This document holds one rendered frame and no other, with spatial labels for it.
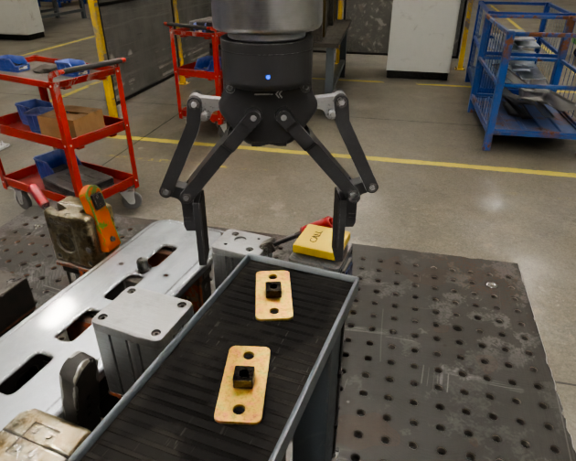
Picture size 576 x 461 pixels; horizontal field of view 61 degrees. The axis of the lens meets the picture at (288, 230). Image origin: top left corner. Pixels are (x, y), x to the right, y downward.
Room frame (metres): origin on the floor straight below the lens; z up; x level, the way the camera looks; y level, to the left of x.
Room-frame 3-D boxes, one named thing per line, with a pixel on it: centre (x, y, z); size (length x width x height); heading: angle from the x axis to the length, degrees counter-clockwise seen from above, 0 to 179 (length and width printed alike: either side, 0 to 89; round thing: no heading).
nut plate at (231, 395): (0.30, 0.04, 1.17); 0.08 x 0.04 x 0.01; 176
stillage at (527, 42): (5.78, -2.54, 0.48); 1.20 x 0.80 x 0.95; 166
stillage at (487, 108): (4.43, -2.17, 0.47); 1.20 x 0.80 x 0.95; 168
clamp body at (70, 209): (0.82, 0.40, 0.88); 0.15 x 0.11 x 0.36; 68
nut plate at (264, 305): (0.42, 0.02, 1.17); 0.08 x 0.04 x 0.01; 3
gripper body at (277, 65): (0.42, 0.02, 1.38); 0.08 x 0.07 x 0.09; 93
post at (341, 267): (0.54, -0.04, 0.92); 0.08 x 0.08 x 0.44; 68
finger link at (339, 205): (0.42, -0.05, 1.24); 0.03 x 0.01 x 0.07; 3
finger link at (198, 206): (0.42, 0.09, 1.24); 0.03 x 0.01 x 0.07; 3
